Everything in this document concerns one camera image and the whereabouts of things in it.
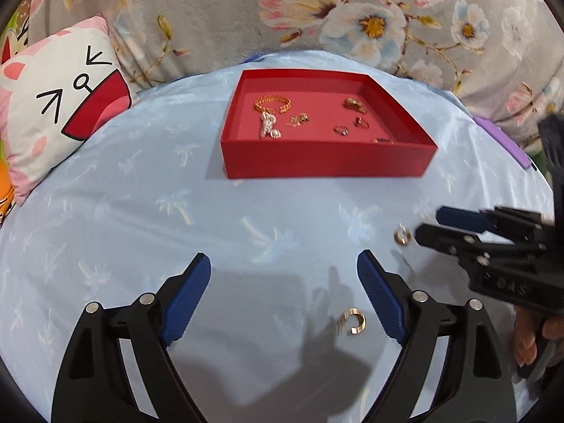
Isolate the light blue palm-print sheet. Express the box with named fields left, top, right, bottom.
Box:
left=0, top=49, right=557, bottom=423

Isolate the gold ear cuff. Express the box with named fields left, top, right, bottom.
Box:
left=337, top=308, right=367, bottom=336

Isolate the colourful cartoon blanket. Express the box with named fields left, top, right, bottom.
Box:
left=0, top=0, right=36, bottom=226

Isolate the gold bangle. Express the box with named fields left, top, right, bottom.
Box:
left=254, top=94, right=292, bottom=116

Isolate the purple flat object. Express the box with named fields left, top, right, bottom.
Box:
left=473, top=115, right=537, bottom=171

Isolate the red cardboard box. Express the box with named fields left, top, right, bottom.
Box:
left=220, top=69, right=439, bottom=180

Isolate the white pearl bracelet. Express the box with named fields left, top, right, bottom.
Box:
left=258, top=112, right=283, bottom=141

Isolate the cat face pillow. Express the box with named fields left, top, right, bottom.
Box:
left=0, top=15, right=140, bottom=208

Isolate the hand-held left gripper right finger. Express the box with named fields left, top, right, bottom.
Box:
left=356, top=249, right=519, bottom=423

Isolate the person's right hand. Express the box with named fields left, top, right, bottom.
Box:
left=512, top=305, right=564, bottom=382

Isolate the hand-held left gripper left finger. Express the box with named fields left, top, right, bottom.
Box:
left=52, top=253, right=212, bottom=423

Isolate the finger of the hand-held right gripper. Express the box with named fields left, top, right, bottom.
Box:
left=416, top=223, right=547, bottom=276
left=436, top=205, right=557, bottom=241

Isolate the grey floral blanket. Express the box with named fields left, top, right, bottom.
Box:
left=18, top=0, right=564, bottom=159

